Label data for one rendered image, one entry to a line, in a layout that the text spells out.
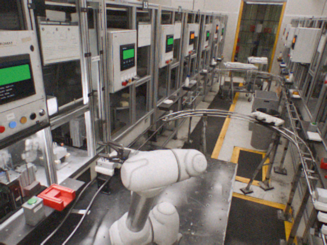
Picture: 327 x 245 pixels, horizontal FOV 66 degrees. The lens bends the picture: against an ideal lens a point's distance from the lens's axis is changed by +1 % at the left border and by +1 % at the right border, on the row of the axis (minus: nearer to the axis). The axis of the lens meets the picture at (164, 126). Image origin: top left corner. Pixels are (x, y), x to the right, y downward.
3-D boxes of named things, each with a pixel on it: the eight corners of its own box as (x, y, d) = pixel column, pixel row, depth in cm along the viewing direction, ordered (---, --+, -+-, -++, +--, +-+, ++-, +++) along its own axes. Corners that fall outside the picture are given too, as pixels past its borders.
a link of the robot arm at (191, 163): (189, 145, 111) (161, 149, 106) (211, 143, 94) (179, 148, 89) (194, 175, 110) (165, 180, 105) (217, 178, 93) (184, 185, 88)
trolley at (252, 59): (263, 93, 736) (271, 59, 697) (243, 91, 746) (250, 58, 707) (260, 87, 812) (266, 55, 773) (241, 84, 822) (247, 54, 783)
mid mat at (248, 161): (270, 189, 318) (270, 188, 317) (226, 178, 334) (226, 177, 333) (269, 153, 405) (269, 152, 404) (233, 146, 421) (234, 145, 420)
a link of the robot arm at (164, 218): (182, 242, 146) (186, 212, 137) (153, 251, 139) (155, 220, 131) (171, 222, 160) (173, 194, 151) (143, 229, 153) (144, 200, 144)
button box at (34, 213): (34, 226, 129) (30, 208, 124) (22, 222, 131) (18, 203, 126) (46, 216, 136) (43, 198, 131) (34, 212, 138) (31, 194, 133)
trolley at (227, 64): (219, 100, 655) (226, 62, 616) (216, 94, 707) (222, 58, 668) (253, 102, 655) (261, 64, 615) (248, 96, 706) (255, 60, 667)
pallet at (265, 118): (249, 120, 316) (250, 112, 312) (255, 118, 325) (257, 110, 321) (276, 130, 291) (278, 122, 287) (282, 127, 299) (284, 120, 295)
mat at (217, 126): (212, 173, 343) (212, 172, 342) (171, 163, 360) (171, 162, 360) (242, 82, 850) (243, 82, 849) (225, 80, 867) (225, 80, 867)
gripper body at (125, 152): (133, 159, 161) (120, 155, 164) (133, 147, 158) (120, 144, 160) (127, 165, 155) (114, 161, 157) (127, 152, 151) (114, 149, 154)
